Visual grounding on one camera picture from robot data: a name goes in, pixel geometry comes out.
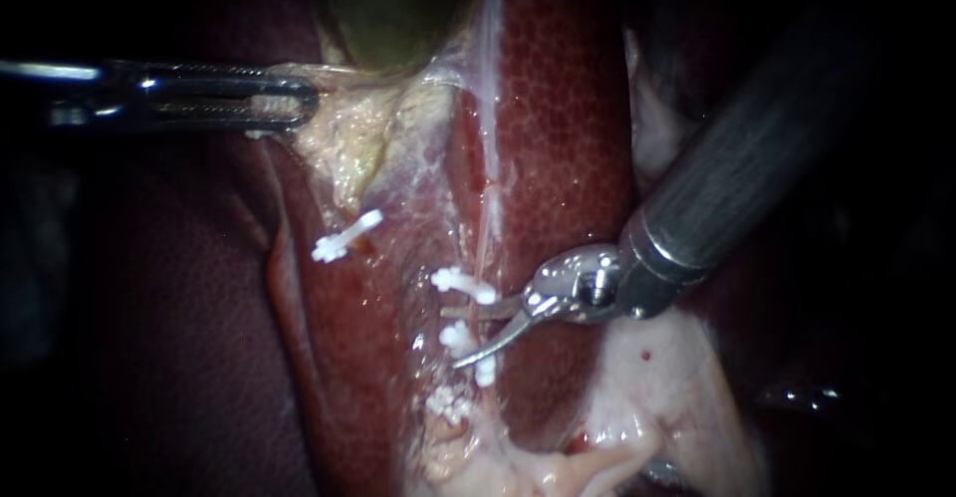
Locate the white clip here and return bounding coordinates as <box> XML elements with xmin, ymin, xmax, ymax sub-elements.
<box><xmin>437</xmin><ymin>320</ymin><xmax>500</xmax><ymax>389</ymax></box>
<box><xmin>423</xmin><ymin>383</ymin><xmax>475</xmax><ymax>426</ymax></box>
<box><xmin>311</xmin><ymin>208</ymin><xmax>385</xmax><ymax>265</ymax></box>
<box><xmin>429</xmin><ymin>265</ymin><xmax>500</xmax><ymax>307</ymax></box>

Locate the dark red liver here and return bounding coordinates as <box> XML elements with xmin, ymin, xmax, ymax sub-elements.
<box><xmin>44</xmin><ymin>0</ymin><xmax>793</xmax><ymax>497</ymax></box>

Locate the thin tube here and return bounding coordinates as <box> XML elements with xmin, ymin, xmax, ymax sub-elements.
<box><xmin>470</xmin><ymin>179</ymin><xmax>506</xmax><ymax>408</ymax></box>

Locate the pale fatty tissue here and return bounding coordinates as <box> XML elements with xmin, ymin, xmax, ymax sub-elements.
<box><xmin>406</xmin><ymin>308</ymin><xmax>772</xmax><ymax>497</ymax></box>
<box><xmin>376</xmin><ymin>137</ymin><xmax>487</xmax><ymax>319</ymax></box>
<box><xmin>621</xmin><ymin>28</ymin><xmax>697</xmax><ymax>193</ymax></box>

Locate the right arm instrument jaw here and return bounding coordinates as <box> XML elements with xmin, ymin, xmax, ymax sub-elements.
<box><xmin>450</xmin><ymin>308</ymin><xmax>542</xmax><ymax>371</ymax></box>
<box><xmin>439</xmin><ymin>296</ymin><xmax>534</xmax><ymax>323</ymax></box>

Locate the gallbladder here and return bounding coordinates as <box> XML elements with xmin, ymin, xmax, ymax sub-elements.
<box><xmin>286</xmin><ymin>0</ymin><xmax>481</xmax><ymax>216</ymax></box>

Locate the left arm instrument jaw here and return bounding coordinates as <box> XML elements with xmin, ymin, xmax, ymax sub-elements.
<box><xmin>147</xmin><ymin>80</ymin><xmax>323</xmax><ymax>135</ymax></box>
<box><xmin>145</xmin><ymin>62</ymin><xmax>302</xmax><ymax>86</ymax></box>

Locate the left arm instrument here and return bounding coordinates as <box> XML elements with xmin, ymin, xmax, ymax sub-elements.
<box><xmin>0</xmin><ymin>58</ymin><xmax>156</xmax><ymax>130</ymax></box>

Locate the right arm instrument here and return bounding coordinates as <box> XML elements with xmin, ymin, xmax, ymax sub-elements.
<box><xmin>522</xmin><ymin>242</ymin><xmax>708</xmax><ymax>327</ymax></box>

